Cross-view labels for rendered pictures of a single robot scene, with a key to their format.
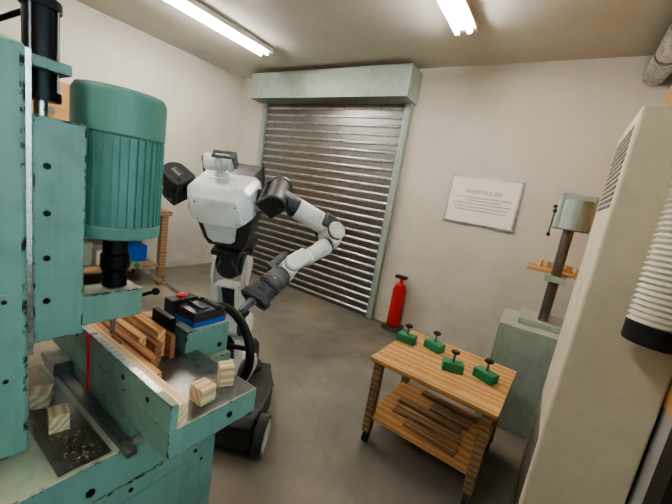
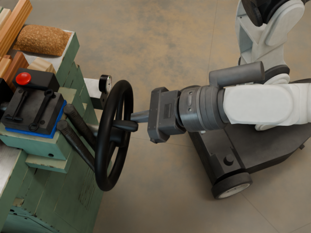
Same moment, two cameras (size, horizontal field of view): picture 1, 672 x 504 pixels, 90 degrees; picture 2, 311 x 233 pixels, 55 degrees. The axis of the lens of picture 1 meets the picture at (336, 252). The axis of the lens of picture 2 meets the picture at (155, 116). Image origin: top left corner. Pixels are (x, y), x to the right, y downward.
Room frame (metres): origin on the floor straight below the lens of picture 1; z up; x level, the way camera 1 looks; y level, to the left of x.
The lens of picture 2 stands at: (1.00, -0.04, 1.51)
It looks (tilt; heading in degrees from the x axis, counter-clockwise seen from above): 60 degrees down; 68
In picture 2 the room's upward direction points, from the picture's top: straight up
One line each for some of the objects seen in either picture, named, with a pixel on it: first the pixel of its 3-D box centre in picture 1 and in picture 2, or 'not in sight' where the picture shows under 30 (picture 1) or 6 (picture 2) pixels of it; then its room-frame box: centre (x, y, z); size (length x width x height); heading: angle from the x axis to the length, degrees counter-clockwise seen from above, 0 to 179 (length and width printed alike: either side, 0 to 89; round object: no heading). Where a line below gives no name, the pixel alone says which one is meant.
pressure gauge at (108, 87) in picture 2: not in sight; (104, 84); (1.07, 0.61, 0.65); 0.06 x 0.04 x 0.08; 57
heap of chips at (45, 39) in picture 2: not in sight; (40, 35); (0.94, 0.63, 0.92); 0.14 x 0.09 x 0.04; 147
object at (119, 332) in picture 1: (128, 346); not in sight; (0.75, 0.46, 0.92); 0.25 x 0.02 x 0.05; 57
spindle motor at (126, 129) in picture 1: (118, 166); not in sight; (0.75, 0.51, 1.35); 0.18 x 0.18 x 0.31
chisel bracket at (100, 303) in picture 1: (103, 304); not in sight; (0.74, 0.52, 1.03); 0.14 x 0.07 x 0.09; 147
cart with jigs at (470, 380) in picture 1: (437, 396); not in sight; (1.75, -0.71, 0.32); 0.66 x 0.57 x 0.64; 56
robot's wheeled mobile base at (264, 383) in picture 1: (231, 382); (255, 117); (1.76, 0.48, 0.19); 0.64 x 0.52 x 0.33; 177
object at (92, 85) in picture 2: not in sight; (89, 93); (1.01, 0.65, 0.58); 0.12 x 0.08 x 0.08; 147
